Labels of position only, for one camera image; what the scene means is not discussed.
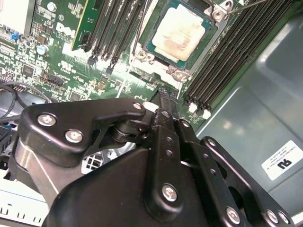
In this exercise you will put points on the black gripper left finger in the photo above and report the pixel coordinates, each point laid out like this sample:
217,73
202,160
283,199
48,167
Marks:
163,165

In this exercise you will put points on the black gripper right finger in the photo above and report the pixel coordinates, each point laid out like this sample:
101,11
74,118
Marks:
213,170

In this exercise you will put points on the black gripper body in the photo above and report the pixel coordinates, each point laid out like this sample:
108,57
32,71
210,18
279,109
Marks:
106,194

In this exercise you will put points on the silver CPU chip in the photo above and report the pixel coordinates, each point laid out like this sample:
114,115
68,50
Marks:
177,33

